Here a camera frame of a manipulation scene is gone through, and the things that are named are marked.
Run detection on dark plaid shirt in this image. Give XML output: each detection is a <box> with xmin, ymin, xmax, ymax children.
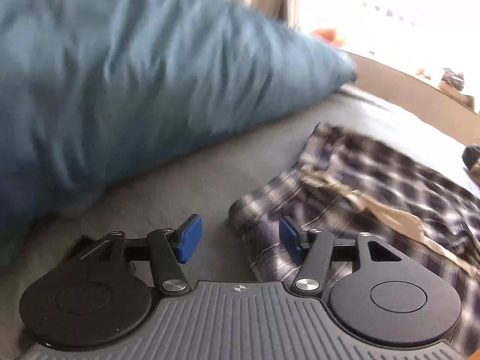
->
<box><xmin>229</xmin><ymin>124</ymin><xmax>479</xmax><ymax>355</ymax></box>

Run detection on beige trousers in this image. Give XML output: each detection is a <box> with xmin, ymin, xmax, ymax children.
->
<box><xmin>300</xmin><ymin>166</ymin><xmax>479</xmax><ymax>279</ymax></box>

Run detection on box with clothes on windowsill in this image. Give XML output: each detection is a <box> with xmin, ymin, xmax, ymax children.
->
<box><xmin>439</xmin><ymin>68</ymin><xmax>474</xmax><ymax>111</ymax></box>

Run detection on blue pillow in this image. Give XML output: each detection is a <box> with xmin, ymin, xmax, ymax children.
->
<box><xmin>1</xmin><ymin>0</ymin><xmax>356</xmax><ymax>270</ymax></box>

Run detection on dark navy garment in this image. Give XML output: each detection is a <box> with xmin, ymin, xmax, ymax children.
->
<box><xmin>462</xmin><ymin>144</ymin><xmax>480</xmax><ymax>184</ymax></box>

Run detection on orange object on windowsill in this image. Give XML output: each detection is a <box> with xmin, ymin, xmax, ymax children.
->
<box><xmin>312</xmin><ymin>28</ymin><xmax>344</xmax><ymax>46</ymax></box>

